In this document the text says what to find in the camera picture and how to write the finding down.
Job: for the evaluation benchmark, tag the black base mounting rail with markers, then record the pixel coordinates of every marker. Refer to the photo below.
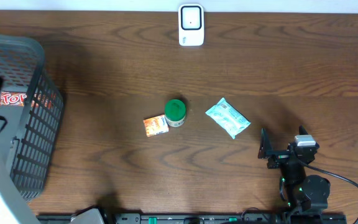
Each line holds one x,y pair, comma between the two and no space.
135,218

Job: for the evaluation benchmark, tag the orange snack box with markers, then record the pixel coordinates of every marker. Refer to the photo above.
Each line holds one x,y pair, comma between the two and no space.
155,125

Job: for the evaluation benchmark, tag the white barcode scanner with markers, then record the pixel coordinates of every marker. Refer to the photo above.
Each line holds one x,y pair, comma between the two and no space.
191,25

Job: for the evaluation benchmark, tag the grey plastic mesh basket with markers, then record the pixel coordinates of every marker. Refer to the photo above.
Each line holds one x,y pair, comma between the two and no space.
22,68

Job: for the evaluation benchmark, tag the green lidded jar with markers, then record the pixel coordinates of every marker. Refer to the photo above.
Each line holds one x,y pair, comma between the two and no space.
175,113

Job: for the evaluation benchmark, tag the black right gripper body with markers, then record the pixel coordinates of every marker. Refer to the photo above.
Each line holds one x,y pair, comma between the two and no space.
279,157

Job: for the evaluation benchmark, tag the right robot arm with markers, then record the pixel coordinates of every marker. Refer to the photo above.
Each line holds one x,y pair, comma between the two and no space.
306,195

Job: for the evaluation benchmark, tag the red Top chocolate bar wrapper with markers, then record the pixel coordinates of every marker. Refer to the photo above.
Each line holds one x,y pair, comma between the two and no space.
8,98

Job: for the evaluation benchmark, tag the light blue tissue packet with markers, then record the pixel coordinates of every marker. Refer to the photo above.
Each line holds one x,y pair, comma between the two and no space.
225,115

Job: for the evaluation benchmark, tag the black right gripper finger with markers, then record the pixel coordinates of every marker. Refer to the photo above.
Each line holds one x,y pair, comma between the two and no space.
302,130
265,149

